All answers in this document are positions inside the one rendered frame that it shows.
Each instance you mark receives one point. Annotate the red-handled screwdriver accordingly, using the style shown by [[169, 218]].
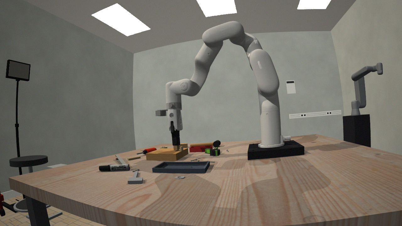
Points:
[[148, 150]]

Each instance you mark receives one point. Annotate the light brown wooden board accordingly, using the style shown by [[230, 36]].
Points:
[[167, 154]]

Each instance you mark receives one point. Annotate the red open-top tray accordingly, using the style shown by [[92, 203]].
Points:
[[199, 148]]

